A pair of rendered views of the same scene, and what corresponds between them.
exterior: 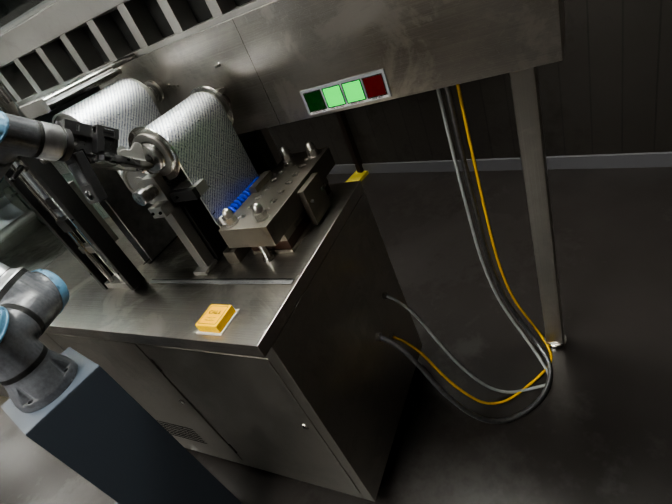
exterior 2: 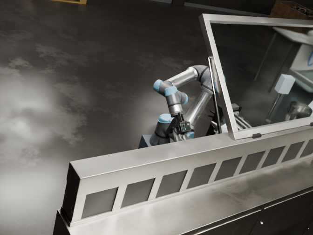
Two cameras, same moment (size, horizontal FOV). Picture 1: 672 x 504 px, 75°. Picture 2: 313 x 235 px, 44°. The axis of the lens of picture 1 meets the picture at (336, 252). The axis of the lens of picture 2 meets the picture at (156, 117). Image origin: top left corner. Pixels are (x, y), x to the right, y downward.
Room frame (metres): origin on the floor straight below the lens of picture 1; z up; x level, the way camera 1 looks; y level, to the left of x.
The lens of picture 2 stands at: (1.26, -1.48, 2.46)
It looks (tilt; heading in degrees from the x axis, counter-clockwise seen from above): 31 degrees down; 100
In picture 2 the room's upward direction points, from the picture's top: 17 degrees clockwise
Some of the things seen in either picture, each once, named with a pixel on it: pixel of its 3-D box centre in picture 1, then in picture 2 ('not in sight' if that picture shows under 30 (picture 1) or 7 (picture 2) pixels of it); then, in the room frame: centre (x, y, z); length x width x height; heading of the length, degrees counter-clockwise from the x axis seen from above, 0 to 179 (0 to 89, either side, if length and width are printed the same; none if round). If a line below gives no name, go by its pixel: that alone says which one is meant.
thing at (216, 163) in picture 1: (224, 173); not in sight; (1.21, 0.19, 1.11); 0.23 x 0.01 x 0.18; 143
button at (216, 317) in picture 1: (215, 318); not in sight; (0.87, 0.33, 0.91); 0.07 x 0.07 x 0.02; 53
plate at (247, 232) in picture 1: (281, 194); not in sight; (1.17, 0.07, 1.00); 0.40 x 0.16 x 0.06; 143
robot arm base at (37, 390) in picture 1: (34, 373); (161, 137); (0.92, 0.79, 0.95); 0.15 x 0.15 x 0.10
